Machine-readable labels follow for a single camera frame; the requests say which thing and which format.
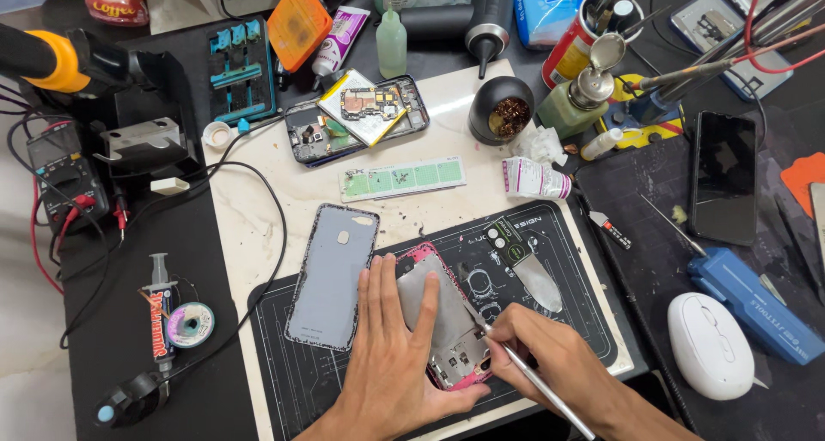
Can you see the person's right hand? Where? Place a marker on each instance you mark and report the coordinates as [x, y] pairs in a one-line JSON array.
[[561, 363]]

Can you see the person's left hand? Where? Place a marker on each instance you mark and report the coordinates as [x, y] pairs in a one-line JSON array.
[[387, 363]]

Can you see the silver metal tweezers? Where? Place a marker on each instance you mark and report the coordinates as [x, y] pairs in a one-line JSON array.
[[548, 391]]

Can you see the pink phone frame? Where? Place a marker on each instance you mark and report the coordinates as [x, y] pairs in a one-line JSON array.
[[461, 354]]

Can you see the black printed work mat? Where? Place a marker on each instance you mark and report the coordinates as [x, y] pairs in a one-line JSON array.
[[296, 376]]

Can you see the grey phone back cover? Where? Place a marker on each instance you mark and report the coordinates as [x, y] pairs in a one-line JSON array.
[[330, 276]]

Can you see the black desk mat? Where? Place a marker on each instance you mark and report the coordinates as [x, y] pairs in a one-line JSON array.
[[644, 286]]

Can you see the small black white blade tool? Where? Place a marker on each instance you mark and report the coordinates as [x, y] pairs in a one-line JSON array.
[[611, 228]]

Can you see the white computer mouse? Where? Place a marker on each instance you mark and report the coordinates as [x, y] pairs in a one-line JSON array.
[[709, 347]]

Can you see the green white stencil strip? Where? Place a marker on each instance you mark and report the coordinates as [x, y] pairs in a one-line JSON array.
[[403, 178]]

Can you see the white tube pink stripes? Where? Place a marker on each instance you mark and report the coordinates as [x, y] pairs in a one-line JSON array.
[[535, 178]]

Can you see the white marble slab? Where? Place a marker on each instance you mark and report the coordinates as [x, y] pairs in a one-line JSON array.
[[271, 202]]

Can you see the solder wick spool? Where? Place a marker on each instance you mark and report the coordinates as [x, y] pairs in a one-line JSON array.
[[190, 325]]

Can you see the blue electric screwdriver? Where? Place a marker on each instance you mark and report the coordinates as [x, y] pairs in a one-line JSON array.
[[754, 305]]

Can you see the crumpled white tissue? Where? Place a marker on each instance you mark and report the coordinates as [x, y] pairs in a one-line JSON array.
[[540, 146]]

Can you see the small white dropper bottle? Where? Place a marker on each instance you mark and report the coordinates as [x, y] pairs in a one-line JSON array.
[[601, 144]]

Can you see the flux syringe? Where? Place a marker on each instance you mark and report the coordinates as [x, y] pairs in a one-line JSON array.
[[161, 318]]

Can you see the white phone battery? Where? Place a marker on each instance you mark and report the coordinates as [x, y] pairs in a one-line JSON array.
[[370, 131]]

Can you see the black opened phone body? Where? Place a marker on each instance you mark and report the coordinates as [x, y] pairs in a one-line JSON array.
[[309, 135]]

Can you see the black smartphone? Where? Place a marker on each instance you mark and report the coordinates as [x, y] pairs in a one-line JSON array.
[[723, 176]]

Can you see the green glass pump dispenser bottle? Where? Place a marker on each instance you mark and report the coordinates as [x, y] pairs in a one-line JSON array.
[[567, 115]]

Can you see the yellow black soldering stand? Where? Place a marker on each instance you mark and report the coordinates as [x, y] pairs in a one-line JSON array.
[[664, 128]]

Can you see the small black fan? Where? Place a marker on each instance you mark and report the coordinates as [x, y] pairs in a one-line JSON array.
[[132, 399]]

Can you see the phone motherboard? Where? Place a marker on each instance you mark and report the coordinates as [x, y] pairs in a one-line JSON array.
[[370, 102]]

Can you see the black tip cleaner pot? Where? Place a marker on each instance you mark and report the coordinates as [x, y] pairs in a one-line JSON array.
[[486, 106]]

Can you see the small white plastic block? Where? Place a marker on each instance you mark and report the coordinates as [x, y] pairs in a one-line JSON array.
[[169, 185]]

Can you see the white bottle cap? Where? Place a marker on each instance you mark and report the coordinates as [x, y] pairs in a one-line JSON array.
[[217, 135]]

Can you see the orange plastic pick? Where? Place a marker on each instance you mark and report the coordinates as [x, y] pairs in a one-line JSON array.
[[805, 176]]

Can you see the red can tool holder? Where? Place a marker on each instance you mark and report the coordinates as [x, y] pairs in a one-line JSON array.
[[570, 54]]

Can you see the grey soldering iron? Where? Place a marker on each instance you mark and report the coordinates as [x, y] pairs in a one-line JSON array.
[[683, 73]]

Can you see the clear green squeeze bottle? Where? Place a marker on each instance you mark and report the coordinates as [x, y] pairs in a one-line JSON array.
[[391, 48]]

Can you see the blue black board holder fixture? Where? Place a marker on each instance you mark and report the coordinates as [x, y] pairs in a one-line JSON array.
[[240, 73]]

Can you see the purple white glue tube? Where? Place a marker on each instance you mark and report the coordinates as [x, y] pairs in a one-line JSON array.
[[341, 41]]

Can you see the black metal tool stand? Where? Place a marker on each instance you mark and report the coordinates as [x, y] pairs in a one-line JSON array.
[[148, 138]]

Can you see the orange plastic box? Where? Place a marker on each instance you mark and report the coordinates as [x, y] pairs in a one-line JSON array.
[[298, 25]]

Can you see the blue white tissue pack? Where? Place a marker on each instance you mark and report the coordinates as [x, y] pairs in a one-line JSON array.
[[548, 9]]

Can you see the black hot air gun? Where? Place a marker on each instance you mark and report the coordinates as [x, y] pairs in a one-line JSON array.
[[477, 15]]

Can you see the red multimeter probe lead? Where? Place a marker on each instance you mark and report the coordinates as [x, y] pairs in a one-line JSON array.
[[38, 247]]

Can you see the black multimeter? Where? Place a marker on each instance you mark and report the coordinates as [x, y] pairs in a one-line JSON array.
[[64, 170]]

